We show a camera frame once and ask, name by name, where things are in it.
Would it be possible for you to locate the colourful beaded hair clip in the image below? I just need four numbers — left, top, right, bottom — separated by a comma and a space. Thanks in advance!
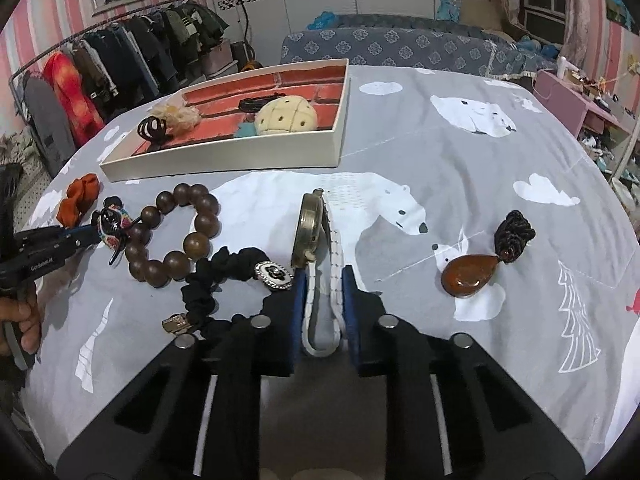
91, 196, 134, 266

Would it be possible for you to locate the orange fabric scrunchie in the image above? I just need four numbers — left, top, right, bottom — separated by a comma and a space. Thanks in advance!
56, 174, 101, 229

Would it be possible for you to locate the cream lace scrunchie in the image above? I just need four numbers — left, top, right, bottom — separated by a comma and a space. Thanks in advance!
150, 103, 202, 136

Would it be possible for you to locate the black scrunchie with brooch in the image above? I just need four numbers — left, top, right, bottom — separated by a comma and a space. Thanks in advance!
162, 247, 294, 341

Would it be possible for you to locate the white strap gold watch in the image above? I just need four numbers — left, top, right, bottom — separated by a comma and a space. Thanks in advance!
291, 188, 346, 359

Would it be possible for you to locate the person's left hand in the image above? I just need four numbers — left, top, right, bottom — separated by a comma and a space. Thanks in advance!
0, 282, 41, 354

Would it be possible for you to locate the black hair claw clip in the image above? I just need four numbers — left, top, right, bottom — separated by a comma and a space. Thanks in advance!
137, 116, 169, 146

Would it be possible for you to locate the amber pendant with black knot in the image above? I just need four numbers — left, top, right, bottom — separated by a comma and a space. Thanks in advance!
440, 210, 536, 298

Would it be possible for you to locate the clothes rack with garments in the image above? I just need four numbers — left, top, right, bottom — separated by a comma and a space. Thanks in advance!
9, 0, 228, 176

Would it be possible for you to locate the grey polar bear bedsheet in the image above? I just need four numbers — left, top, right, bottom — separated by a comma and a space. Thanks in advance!
22, 66, 639, 479

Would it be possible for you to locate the garment steamer with yellow base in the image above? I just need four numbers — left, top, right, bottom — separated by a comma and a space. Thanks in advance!
232, 0, 262, 72

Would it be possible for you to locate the pink shelf cabinet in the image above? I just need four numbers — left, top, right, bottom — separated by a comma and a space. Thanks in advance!
533, 70, 634, 138

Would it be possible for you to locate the blue patterned sofa bed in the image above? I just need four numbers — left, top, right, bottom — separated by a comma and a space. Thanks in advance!
281, 14, 558, 80

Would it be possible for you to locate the dark wooden bead bracelet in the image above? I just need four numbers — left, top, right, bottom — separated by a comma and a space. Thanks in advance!
124, 182, 222, 290

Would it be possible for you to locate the cream pineapple plush hair tie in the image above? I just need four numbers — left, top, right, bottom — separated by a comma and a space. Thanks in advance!
234, 95, 319, 139

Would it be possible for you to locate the portrait poster on right wall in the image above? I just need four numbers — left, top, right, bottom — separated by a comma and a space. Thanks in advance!
605, 0, 639, 35

